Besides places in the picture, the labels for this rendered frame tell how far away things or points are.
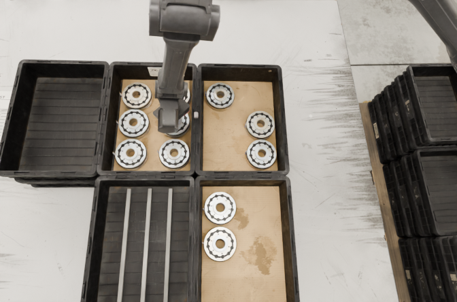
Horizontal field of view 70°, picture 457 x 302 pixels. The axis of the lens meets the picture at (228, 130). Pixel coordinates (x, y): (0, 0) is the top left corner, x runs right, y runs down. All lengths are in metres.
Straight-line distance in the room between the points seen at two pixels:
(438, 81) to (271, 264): 1.36
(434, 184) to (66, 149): 1.67
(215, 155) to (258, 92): 0.29
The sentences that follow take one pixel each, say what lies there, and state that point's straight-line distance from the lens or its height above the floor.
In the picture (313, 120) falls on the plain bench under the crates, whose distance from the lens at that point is 1.40.
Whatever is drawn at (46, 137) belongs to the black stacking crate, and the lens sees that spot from 1.29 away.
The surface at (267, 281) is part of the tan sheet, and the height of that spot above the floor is 0.83.
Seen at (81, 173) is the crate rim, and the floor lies 0.93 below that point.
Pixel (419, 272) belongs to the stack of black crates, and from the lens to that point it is 1.95.
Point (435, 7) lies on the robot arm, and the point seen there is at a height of 1.50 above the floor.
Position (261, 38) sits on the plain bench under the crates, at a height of 0.70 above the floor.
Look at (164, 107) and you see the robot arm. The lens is 0.91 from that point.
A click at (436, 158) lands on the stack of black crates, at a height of 0.38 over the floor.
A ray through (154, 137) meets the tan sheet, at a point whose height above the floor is 0.83.
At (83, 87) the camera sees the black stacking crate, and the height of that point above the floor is 0.83.
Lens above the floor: 1.94
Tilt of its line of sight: 70 degrees down
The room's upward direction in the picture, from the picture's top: 11 degrees clockwise
